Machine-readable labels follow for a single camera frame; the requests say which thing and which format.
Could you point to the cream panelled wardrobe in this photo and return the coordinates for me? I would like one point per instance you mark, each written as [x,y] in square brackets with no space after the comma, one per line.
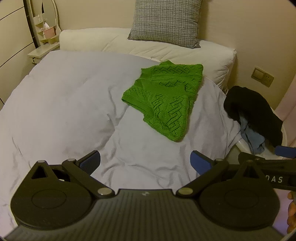
[13,34]

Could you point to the pale grey duvet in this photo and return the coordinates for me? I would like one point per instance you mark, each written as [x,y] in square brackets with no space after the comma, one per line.
[57,104]

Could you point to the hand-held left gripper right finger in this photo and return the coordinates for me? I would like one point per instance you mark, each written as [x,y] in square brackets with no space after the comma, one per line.
[198,163]

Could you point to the black garment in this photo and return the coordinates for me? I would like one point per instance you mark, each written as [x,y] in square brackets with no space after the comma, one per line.
[254,109]

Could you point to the white nightstand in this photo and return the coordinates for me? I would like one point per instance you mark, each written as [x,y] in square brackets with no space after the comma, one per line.
[44,51]

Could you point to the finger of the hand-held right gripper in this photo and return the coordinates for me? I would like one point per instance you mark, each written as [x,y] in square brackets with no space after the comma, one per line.
[252,155]
[285,151]

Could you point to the white bed bolster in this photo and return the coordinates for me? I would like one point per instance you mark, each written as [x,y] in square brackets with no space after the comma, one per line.
[115,41]

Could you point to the blue garment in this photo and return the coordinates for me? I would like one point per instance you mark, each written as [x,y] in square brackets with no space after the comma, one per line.
[252,139]

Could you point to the person's right hand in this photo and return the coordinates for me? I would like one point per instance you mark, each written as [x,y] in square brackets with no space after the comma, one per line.
[291,213]

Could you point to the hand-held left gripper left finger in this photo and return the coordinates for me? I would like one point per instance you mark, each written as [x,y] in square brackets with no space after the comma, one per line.
[90,162]

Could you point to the oval white-framed mirror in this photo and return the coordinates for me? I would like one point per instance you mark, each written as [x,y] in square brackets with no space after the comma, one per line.
[49,11]

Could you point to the green knit vest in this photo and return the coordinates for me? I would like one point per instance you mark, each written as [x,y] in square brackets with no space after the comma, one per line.
[166,97]

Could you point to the beige wall socket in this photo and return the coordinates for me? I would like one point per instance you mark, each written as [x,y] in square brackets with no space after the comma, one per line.
[262,77]

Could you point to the white laundry basket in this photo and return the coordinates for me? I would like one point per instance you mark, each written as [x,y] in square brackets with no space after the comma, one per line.
[285,136]

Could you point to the cream cosmetics organizer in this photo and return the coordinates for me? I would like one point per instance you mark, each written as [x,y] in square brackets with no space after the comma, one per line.
[52,39]

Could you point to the pink box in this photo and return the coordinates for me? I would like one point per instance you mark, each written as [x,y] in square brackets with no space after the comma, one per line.
[49,33]

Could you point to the grey checked pillow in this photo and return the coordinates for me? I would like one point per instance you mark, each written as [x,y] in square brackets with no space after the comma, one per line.
[165,20]

